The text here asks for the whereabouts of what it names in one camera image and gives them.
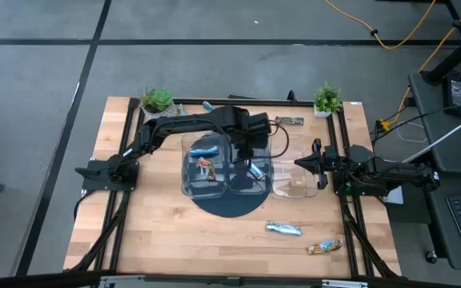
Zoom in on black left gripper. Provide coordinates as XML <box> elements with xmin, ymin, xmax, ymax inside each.
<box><xmin>230</xmin><ymin>118</ymin><xmax>271</xmax><ymax>177</ymax></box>

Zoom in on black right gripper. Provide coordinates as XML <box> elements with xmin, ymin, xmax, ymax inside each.
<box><xmin>294</xmin><ymin>138</ymin><xmax>338</xmax><ymax>191</ymax></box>

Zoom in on blue white granola bar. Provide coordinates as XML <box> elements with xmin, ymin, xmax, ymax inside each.
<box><xmin>248</xmin><ymin>161</ymin><xmax>267</xmax><ymax>181</ymax></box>

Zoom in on red granola bar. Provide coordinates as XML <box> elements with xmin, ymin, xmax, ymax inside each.
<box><xmin>196</xmin><ymin>157</ymin><xmax>218</xmax><ymax>182</ymax></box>

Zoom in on clear plastic bin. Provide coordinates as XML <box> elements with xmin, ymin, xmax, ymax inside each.
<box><xmin>180</xmin><ymin>131</ymin><xmax>231</xmax><ymax>200</ymax></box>
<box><xmin>226</xmin><ymin>134</ymin><xmax>274</xmax><ymax>196</ymax></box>
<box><xmin>271</xmin><ymin>134</ymin><xmax>320</xmax><ymax>200</ymax></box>

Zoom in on dark round mat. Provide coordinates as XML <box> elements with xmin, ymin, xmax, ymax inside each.
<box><xmin>190</xmin><ymin>134</ymin><xmax>274</xmax><ymax>219</ymax></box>

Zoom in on leafy plant in white pot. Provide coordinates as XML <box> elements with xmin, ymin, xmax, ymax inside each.
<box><xmin>313</xmin><ymin>82</ymin><xmax>343</xmax><ymax>119</ymax></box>

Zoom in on succulent in patterned white pot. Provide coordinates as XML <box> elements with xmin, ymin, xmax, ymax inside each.
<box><xmin>138</xmin><ymin>86</ymin><xmax>175</xmax><ymax>120</ymax></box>

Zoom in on grey metal rod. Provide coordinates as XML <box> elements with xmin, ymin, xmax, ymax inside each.
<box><xmin>402</xmin><ymin>107</ymin><xmax>461</xmax><ymax>163</ymax></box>

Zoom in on black side desk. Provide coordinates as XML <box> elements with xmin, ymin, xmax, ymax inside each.
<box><xmin>408</xmin><ymin>71</ymin><xmax>461</xmax><ymax>273</ymax></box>

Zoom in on black power adapter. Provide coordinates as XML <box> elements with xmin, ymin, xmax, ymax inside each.
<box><xmin>442</xmin><ymin>74</ymin><xmax>461</xmax><ymax>118</ymax></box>

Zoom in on black stand leg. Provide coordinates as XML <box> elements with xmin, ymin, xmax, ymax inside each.
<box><xmin>420</xmin><ymin>23</ymin><xmax>461</xmax><ymax>85</ymax></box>

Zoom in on brown cable loop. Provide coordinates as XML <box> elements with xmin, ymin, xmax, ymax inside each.
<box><xmin>268</xmin><ymin>118</ymin><xmax>291</xmax><ymax>159</ymax></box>

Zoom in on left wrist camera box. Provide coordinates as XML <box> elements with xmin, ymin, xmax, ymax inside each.
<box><xmin>249</xmin><ymin>113</ymin><xmax>274</xmax><ymax>139</ymax></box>

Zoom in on black metal table frame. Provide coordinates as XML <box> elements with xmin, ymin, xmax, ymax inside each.
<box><xmin>64</xmin><ymin>90</ymin><xmax>402</xmax><ymax>281</ymax></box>

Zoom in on yellow cable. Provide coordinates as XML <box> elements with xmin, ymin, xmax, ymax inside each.
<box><xmin>322</xmin><ymin>0</ymin><xmax>438</xmax><ymax>51</ymax></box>
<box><xmin>377</xmin><ymin>0</ymin><xmax>461</xmax><ymax>134</ymax></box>

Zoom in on grey metal rail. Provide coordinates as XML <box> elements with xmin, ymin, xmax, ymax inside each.
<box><xmin>98</xmin><ymin>274</ymin><xmax>370</xmax><ymax>288</ymax></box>

